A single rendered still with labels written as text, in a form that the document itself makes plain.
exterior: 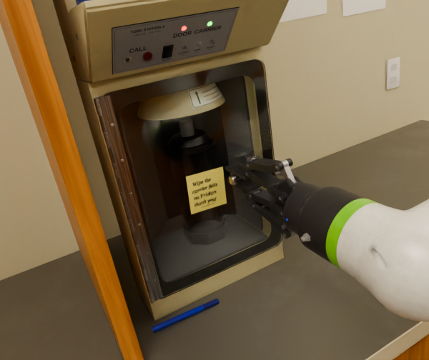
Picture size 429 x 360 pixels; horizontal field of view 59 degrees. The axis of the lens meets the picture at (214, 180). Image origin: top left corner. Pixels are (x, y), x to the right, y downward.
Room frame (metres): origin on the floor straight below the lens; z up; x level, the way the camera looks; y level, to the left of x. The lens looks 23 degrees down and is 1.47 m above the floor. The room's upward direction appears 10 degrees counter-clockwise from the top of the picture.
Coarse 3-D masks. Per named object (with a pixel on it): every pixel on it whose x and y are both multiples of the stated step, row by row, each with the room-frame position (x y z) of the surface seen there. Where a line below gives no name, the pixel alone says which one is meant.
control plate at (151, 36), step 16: (192, 16) 0.58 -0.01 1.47; (208, 16) 0.59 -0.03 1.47; (224, 16) 0.61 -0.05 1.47; (112, 32) 0.53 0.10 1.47; (128, 32) 0.54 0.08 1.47; (144, 32) 0.56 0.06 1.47; (160, 32) 0.57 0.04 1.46; (176, 32) 0.58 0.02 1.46; (192, 32) 0.60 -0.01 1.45; (208, 32) 0.61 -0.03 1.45; (224, 32) 0.63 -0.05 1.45; (112, 48) 0.55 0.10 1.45; (128, 48) 0.56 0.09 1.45; (144, 48) 0.58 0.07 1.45; (160, 48) 0.59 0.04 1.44; (176, 48) 0.61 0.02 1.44; (192, 48) 0.62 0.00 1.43; (208, 48) 0.64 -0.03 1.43; (224, 48) 0.66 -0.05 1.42; (112, 64) 0.57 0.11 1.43; (128, 64) 0.58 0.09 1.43; (144, 64) 0.60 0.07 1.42
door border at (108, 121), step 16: (112, 112) 0.60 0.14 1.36; (112, 128) 0.59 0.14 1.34; (112, 144) 0.59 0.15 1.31; (112, 160) 0.59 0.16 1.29; (128, 176) 0.60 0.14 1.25; (128, 192) 0.59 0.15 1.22; (128, 208) 0.59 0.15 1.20; (144, 240) 0.60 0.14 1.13; (144, 256) 0.59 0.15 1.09; (160, 288) 0.60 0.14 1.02
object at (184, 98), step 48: (144, 96) 0.62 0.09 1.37; (192, 96) 0.65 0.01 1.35; (240, 96) 0.69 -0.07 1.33; (144, 144) 0.61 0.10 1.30; (192, 144) 0.65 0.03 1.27; (240, 144) 0.69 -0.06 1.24; (144, 192) 0.61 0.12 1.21; (240, 192) 0.68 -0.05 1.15; (192, 240) 0.63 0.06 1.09; (240, 240) 0.67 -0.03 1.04
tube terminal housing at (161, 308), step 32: (64, 0) 0.60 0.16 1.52; (64, 32) 0.67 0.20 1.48; (192, 64) 0.67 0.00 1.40; (224, 64) 0.70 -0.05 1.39; (96, 96) 0.60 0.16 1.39; (96, 128) 0.63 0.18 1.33; (128, 224) 0.60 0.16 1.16; (128, 256) 0.69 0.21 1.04; (256, 256) 0.70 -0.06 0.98; (192, 288) 0.64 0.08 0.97
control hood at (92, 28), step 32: (96, 0) 0.50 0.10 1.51; (128, 0) 0.52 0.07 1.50; (160, 0) 0.54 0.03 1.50; (192, 0) 0.56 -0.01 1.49; (224, 0) 0.58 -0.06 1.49; (256, 0) 0.61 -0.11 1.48; (288, 0) 0.65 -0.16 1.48; (96, 32) 0.52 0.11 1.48; (256, 32) 0.67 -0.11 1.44; (96, 64) 0.56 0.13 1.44; (160, 64) 0.62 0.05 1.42
